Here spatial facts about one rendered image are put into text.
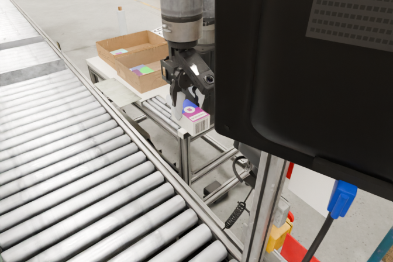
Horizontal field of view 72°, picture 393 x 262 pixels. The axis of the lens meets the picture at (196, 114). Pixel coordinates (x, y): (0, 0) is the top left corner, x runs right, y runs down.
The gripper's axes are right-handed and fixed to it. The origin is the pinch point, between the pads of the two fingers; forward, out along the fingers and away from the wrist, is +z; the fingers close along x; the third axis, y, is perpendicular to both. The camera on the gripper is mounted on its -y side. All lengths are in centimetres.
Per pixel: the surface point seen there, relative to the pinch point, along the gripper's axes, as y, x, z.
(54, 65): 119, 11, 27
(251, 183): -23.5, 0.5, 5.5
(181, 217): -6.8, 9.0, 30.1
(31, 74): 119, 24, 28
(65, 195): 24, 34, 31
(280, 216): -31.4, -0.3, 9.1
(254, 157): -22.7, 0.0, -1.4
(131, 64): 92, -25, 26
